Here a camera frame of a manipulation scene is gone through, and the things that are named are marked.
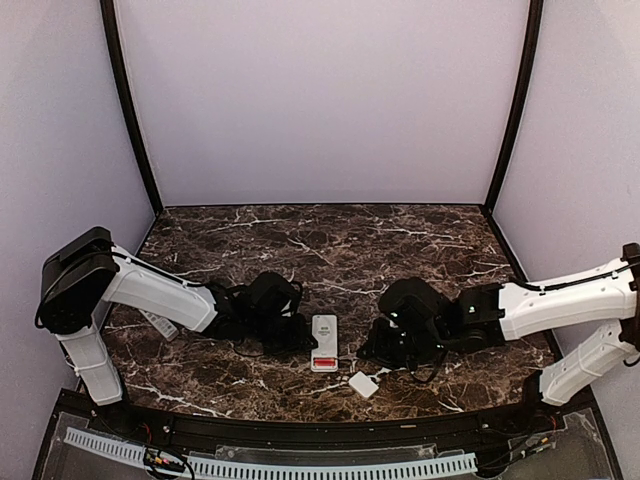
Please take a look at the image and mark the white battery cover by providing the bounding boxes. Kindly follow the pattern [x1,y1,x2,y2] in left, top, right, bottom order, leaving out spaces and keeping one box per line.
[348,371,379,399]

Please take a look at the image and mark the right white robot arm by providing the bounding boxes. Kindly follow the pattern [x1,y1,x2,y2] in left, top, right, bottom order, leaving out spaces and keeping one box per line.
[357,243,639,434]

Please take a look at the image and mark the black front table rail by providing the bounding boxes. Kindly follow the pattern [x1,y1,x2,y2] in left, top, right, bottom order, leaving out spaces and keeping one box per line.
[91,404,562,455]

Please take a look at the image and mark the white remote green buttons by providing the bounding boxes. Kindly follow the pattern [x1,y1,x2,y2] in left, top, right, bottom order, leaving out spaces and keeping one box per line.
[310,314,339,373]

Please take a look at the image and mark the black frame post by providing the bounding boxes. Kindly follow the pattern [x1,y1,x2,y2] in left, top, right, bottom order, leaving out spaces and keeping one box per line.
[99,0,164,217]
[483,0,544,217]

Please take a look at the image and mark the right black frame post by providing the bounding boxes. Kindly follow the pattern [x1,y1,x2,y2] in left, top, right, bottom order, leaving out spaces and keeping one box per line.
[483,0,544,217]

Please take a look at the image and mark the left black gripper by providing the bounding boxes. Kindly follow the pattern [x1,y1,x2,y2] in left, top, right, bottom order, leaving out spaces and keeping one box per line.
[247,314,319,359]

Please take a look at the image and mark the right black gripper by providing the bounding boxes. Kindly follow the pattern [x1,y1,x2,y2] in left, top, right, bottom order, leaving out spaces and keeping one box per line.
[357,316,449,371]

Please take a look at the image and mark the white remote on left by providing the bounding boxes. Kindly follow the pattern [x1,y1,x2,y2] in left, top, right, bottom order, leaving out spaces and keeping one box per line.
[140,310,179,342]

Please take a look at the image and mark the white slotted cable duct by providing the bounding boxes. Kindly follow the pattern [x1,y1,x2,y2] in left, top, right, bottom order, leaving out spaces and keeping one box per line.
[63,427,478,480]

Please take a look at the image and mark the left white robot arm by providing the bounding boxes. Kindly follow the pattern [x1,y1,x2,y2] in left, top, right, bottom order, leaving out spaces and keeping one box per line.
[34,227,318,436]

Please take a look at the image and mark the left black frame post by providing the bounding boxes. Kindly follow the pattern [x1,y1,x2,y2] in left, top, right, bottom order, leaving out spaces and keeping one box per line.
[99,0,164,217]

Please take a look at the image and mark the upper red yellow battery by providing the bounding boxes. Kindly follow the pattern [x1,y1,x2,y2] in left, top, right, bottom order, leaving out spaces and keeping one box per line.
[314,357,336,365]

